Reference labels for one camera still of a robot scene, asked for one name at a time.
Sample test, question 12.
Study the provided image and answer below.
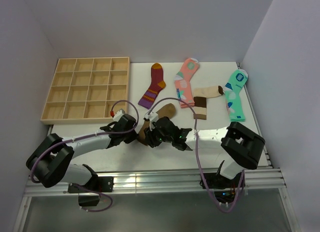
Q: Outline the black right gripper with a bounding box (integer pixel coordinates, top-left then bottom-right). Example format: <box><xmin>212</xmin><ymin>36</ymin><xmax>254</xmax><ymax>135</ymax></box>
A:
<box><xmin>144</xmin><ymin>121</ymin><xmax>174</xmax><ymax>148</ymax></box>

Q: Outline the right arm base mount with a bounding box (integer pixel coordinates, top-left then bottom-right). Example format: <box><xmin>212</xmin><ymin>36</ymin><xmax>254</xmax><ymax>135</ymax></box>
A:
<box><xmin>204</xmin><ymin>172</ymin><xmax>241</xmax><ymax>190</ymax></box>

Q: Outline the pink patterned sock pair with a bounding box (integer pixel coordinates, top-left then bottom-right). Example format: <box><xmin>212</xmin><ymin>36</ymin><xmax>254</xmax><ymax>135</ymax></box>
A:
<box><xmin>174</xmin><ymin>58</ymin><xmax>200</xmax><ymax>107</ymax></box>

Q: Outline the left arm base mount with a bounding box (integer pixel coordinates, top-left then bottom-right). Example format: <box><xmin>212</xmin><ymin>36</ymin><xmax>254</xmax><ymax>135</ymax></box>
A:
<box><xmin>67</xmin><ymin>176</ymin><xmax>114</xmax><ymax>208</ymax></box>

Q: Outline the wooden compartment tray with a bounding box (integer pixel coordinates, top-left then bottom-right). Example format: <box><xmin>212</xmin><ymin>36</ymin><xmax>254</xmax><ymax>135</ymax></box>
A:
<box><xmin>40</xmin><ymin>57</ymin><xmax>130</xmax><ymax>125</ymax></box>

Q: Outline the tan brown ribbed sock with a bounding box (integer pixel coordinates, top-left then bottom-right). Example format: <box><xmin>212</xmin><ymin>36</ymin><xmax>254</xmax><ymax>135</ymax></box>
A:
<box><xmin>137</xmin><ymin>103</ymin><xmax>176</xmax><ymax>146</ymax></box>

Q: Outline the mint green patterned sock pair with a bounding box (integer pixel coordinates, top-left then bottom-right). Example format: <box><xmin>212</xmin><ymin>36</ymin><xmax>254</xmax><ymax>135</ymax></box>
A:
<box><xmin>223</xmin><ymin>69</ymin><xmax>248</xmax><ymax>122</ymax></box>

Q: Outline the maroon purple striped sock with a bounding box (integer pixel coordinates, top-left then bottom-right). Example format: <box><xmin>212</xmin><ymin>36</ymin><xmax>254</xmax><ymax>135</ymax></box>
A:
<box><xmin>138</xmin><ymin>63</ymin><xmax>166</xmax><ymax>109</ymax></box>

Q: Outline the aluminium rail frame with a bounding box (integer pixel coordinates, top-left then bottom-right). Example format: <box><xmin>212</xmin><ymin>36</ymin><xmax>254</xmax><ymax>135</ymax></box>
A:
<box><xmin>13</xmin><ymin>121</ymin><xmax>296</xmax><ymax>232</ymax></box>

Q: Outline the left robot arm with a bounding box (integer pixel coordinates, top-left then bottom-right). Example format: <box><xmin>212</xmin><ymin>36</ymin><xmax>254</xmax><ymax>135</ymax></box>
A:
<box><xmin>26</xmin><ymin>110</ymin><xmax>138</xmax><ymax>193</ymax></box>

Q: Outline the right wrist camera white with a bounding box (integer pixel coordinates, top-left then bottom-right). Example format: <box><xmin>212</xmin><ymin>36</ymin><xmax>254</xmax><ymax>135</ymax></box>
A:
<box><xmin>143</xmin><ymin>111</ymin><xmax>159</xmax><ymax>130</ymax></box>

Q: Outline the cream brown striped sock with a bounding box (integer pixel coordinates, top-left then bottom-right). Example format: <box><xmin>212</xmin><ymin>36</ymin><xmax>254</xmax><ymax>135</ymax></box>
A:
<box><xmin>192</xmin><ymin>85</ymin><xmax>224</xmax><ymax>120</ymax></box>

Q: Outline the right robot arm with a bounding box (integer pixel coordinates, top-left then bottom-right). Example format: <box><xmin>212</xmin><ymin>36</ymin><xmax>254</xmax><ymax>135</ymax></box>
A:
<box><xmin>143</xmin><ymin>117</ymin><xmax>266</xmax><ymax>187</ymax></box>

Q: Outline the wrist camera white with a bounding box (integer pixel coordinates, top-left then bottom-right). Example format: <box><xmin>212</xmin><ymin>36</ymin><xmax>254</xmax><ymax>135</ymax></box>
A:
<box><xmin>143</xmin><ymin>111</ymin><xmax>159</xmax><ymax>130</ymax></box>
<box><xmin>110</xmin><ymin>108</ymin><xmax>126</xmax><ymax>122</ymax></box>

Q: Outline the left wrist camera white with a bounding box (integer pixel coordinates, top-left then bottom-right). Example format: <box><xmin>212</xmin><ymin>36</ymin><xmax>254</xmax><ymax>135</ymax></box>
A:
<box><xmin>110</xmin><ymin>108</ymin><xmax>126</xmax><ymax>122</ymax></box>

